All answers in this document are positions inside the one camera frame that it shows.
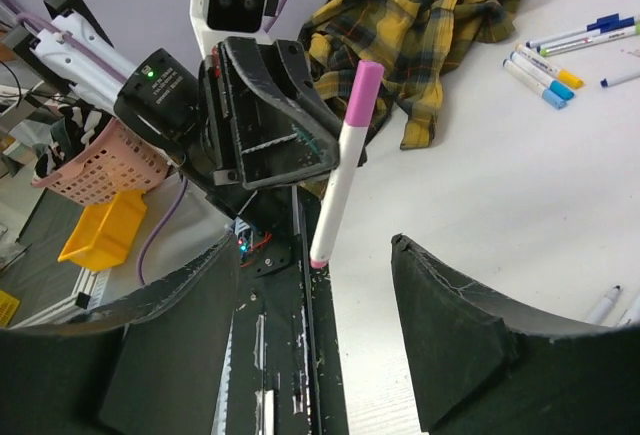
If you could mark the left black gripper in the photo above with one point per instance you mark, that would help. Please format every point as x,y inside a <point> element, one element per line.
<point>263,124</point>

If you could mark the pink capped marker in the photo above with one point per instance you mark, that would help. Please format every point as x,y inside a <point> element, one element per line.
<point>352,137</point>

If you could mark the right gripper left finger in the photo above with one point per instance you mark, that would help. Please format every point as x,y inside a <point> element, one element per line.
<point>147,363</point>

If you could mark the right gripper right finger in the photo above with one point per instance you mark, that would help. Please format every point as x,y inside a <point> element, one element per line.
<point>483,363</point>

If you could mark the light green capped marker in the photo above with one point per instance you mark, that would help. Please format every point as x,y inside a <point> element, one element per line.
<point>552,50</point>

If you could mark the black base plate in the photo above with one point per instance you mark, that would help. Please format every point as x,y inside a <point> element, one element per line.
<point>282,371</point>

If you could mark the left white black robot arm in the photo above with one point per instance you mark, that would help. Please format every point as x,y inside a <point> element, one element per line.
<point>158,99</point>

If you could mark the yellow plastic bin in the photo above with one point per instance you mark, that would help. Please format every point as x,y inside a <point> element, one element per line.
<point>104,234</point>

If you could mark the yellow capped highlighter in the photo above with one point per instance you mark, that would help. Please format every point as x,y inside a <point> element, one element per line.
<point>560,74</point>

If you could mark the yellow plaid cloth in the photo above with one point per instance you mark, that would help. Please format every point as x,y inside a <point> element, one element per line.
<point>416,42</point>

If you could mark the pink plastic basket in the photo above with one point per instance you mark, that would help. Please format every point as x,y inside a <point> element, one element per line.
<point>118,160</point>

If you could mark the black marker pen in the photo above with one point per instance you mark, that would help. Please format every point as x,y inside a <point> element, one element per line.
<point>603,308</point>

